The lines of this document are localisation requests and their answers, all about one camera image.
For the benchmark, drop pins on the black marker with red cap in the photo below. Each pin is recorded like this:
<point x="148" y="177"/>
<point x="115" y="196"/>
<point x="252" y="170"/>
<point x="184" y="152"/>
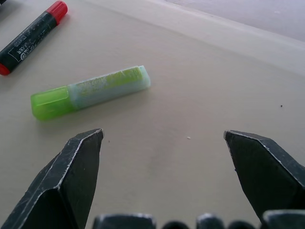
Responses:
<point x="31" y="37"/>

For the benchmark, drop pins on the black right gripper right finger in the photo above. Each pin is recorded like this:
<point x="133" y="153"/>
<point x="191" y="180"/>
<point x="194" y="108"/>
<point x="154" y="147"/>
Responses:
<point x="264" y="176"/>

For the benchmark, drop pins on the green highlighter pen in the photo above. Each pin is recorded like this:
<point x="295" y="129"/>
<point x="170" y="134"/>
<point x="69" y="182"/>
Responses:
<point x="88" y="93"/>

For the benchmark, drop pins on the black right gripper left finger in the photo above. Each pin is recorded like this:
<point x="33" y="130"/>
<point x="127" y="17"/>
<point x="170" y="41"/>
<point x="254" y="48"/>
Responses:
<point x="64" y="181"/>

